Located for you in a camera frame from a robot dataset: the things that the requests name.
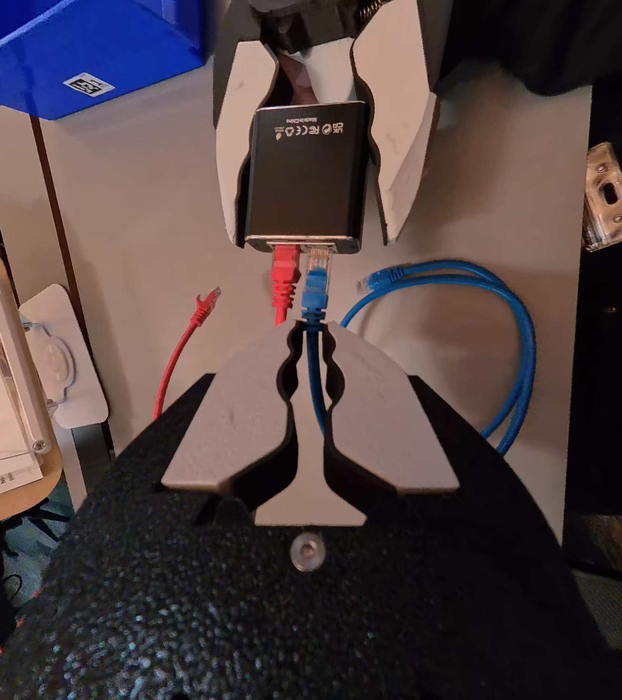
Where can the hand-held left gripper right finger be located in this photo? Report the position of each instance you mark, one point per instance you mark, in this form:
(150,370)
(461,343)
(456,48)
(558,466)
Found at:
(382,421)

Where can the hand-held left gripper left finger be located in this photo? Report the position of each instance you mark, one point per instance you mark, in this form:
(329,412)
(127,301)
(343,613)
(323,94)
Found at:
(245,415)

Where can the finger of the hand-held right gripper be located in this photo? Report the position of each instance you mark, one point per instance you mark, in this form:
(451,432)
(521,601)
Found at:
(403,136)
(234,136)

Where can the black network adapter box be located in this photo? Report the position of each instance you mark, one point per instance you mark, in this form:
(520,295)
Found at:
(305,175)

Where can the grey desk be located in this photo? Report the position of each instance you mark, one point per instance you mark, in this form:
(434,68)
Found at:
(141,191)

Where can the person's right hand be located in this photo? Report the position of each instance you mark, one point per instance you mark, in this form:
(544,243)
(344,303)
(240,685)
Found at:
(297,82)

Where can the white stand base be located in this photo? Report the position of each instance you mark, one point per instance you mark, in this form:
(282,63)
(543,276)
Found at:
(84,383)

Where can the blue plastic bin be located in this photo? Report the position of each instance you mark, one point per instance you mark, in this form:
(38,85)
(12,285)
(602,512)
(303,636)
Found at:
(70,44)

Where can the metal bracket clamp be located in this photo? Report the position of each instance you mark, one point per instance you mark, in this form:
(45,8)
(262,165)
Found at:
(608,208)

